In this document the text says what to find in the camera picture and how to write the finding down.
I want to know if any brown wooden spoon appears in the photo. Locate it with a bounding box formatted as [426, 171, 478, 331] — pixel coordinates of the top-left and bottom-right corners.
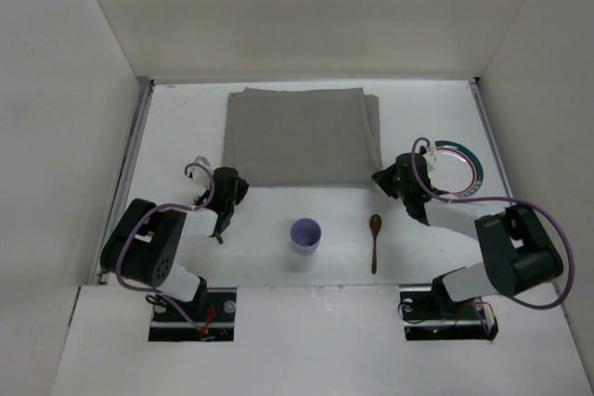
[369, 214, 382, 275]

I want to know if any white plate green red rim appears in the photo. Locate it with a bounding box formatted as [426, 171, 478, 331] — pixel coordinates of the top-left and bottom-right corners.
[429, 140, 484, 198]

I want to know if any grey cloth placemat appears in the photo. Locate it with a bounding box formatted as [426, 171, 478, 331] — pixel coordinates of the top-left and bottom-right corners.
[223, 87, 382, 187]

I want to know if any lavender plastic cup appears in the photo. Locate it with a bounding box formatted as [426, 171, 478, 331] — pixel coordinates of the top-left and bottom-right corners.
[290, 218, 322, 255]

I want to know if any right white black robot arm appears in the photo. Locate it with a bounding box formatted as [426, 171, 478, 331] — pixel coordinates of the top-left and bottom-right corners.
[371, 152, 575, 317]

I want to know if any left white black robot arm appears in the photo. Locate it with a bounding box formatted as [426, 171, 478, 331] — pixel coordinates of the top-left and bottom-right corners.
[99, 162, 249, 320]

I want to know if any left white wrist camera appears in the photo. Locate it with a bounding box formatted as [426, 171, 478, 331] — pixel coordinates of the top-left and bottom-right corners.
[184, 156, 213, 185]

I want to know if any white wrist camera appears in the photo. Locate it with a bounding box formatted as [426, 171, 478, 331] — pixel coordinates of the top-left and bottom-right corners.
[184, 156, 213, 185]
[419, 146, 437, 172]

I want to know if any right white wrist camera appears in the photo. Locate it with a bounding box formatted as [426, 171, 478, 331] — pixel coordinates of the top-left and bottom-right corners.
[419, 146, 437, 172]

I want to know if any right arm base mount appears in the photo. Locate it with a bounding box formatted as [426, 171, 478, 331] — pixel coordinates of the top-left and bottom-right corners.
[397, 287, 499, 341]

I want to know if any right metal table rail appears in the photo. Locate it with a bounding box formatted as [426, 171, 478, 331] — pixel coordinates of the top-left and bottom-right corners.
[469, 77, 513, 197]

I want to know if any metal table rail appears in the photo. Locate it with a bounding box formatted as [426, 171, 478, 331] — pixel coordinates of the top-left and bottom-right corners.
[90, 76, 155, 286]
[469, 77, 513, 197]

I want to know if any left metal table rail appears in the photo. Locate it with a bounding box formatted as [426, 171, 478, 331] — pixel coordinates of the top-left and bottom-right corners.
[90, 76, 155, 286]

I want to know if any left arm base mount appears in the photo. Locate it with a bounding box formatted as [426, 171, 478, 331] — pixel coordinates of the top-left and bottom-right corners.
[145, 287, 237, 342]

